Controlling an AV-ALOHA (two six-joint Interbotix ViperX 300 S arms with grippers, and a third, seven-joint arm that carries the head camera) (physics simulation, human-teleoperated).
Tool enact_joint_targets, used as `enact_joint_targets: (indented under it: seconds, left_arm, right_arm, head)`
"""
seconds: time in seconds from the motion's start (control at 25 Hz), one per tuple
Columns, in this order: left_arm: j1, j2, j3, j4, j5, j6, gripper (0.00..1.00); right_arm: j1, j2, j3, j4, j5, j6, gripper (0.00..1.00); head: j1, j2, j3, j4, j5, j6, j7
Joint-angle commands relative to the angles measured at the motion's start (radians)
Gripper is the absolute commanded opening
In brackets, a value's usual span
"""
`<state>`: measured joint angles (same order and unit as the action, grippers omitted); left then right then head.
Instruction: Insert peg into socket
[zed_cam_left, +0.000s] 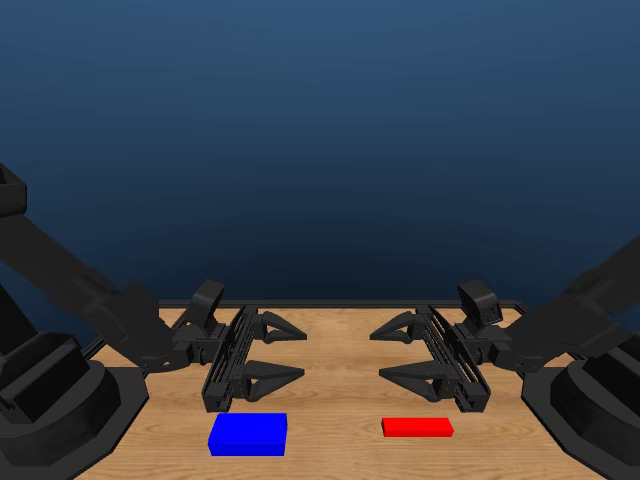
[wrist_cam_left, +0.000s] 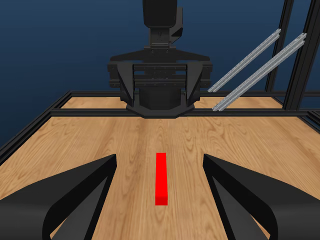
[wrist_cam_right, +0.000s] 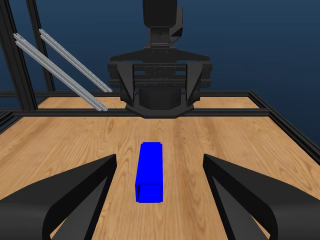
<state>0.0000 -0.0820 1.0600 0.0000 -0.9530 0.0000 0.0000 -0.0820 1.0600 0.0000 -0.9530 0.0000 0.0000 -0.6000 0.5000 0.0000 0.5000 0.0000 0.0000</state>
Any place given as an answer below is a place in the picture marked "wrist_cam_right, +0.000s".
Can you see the blue hollow socket block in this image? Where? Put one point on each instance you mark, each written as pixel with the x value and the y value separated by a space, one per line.
pixel 150 172

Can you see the black table frame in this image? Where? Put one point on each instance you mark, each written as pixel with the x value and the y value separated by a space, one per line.
pixel 62 112

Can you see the silver aluminium rail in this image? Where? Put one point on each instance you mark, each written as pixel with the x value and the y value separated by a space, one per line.
pixel 75 60
pixel 57 71

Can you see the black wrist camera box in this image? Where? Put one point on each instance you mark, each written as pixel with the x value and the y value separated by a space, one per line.
pixel 160 12

